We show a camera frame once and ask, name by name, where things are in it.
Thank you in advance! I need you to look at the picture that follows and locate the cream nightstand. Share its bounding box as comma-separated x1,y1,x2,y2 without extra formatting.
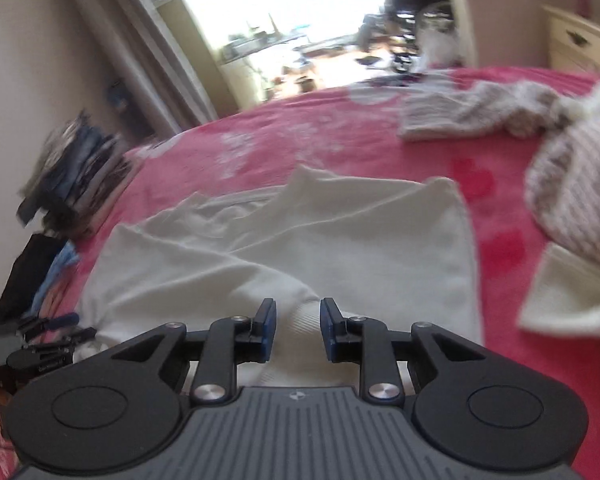
540,2,600,79

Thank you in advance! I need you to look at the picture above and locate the stack of folded clothes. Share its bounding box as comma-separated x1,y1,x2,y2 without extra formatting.
17,109,142,242

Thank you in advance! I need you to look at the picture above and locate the beige knit sweater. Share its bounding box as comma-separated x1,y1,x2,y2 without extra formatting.
397,79,600,267

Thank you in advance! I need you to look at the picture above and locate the black cloth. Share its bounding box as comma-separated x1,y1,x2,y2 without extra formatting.
0,232,69,332

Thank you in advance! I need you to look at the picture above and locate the cream door frame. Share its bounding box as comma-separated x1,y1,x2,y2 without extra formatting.
439,0,482,69

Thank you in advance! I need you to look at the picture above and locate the pink floral blanket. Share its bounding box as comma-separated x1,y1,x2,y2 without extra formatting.
0,65,600,480

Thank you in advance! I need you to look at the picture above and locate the blue cloth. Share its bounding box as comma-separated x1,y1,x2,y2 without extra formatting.
30,240,82,312

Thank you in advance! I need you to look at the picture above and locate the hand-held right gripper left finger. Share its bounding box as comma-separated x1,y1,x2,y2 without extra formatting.
111,297,278,407

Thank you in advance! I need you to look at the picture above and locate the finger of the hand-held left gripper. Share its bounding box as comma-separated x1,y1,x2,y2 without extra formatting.
24,327,99,357
19,312,81,335

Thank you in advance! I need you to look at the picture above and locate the white sweatshirt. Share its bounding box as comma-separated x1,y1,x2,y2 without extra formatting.
77,162,483,389

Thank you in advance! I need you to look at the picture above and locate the dark balcony clutter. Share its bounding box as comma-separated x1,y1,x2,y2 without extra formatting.
357,0,462,72

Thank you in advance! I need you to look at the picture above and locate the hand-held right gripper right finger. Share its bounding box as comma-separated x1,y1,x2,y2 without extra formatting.
319,297,486,407

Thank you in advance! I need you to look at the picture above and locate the cream cloth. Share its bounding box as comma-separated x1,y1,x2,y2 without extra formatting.
517,244,600,347

